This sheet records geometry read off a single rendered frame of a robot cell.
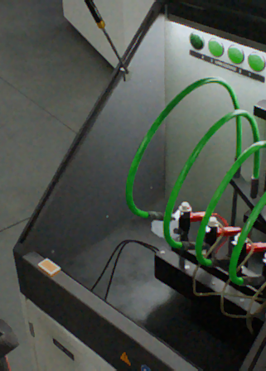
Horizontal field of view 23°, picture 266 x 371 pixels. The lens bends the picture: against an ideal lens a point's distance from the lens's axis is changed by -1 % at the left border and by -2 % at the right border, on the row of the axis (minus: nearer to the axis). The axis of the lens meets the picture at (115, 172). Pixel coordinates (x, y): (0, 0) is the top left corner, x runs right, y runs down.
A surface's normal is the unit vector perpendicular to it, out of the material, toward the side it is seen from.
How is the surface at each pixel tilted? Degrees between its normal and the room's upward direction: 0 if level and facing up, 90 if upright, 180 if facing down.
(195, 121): 90
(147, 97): 90
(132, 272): 0
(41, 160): 0
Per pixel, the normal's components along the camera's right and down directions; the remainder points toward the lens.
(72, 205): 0.70, 0.39
